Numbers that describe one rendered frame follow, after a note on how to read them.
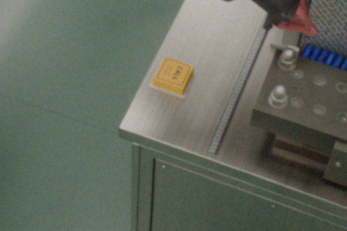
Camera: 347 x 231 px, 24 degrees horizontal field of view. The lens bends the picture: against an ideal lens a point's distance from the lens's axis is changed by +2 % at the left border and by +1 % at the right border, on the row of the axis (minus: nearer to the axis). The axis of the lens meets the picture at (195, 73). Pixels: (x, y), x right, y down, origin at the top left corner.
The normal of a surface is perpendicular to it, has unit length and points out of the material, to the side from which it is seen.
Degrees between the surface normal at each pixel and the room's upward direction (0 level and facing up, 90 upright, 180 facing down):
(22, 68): 0
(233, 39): 0
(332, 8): 90
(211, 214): 90
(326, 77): 0
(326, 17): 90
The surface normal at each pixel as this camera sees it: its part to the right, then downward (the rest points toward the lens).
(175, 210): -0.34, 0.73
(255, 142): 0.07, -0.61
